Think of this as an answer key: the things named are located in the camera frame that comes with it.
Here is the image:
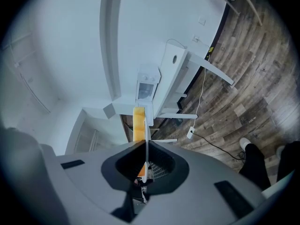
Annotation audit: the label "white microwave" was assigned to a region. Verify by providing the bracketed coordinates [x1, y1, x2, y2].
[135, 63, 163, 127]

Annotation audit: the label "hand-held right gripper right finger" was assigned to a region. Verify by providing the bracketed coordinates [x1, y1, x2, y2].
[135, 140, 267, 225]

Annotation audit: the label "white table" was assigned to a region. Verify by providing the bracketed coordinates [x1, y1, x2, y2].
[150, 42, 235, 145]

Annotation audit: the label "person's black trousers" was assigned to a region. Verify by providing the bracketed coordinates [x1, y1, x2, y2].
[238, 141, 300, 191]

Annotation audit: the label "white round plate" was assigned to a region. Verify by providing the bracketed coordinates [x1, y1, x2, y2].
[141, 115, 154, 185]

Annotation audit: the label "white power cable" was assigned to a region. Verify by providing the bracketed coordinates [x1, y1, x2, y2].
[165, 38, 211, 129]

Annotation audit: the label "white power strip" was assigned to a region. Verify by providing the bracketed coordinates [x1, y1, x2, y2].
[186, 126, 196, 140]

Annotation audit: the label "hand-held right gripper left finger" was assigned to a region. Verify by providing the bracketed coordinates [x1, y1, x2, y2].
[41, 139, 147, 225]

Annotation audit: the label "black floor cable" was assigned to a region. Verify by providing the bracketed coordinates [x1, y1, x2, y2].
[194, 131, 246, 161]

